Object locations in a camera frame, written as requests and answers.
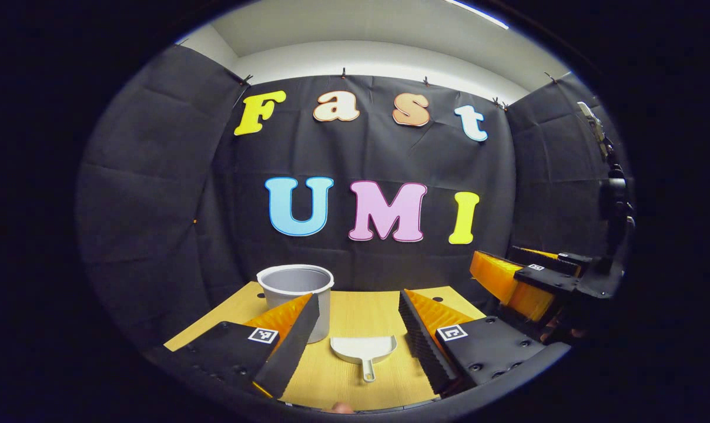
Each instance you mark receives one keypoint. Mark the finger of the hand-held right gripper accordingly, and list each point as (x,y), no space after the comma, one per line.
(552,279)
(572,262)

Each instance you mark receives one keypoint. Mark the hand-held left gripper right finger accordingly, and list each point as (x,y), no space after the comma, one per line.
(422,346)

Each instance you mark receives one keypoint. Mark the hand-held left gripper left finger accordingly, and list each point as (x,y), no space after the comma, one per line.
(290,346)

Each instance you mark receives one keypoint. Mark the white ribbed garbage bin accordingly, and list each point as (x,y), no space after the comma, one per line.
(322,305)

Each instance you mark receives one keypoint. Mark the small grey dustpan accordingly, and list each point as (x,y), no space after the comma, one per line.
(364,348)

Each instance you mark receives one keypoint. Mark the wooden desktop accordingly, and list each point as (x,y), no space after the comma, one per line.
(361,317)

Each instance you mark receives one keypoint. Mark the row of black cloth clips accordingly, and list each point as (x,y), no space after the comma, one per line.
(343,73)

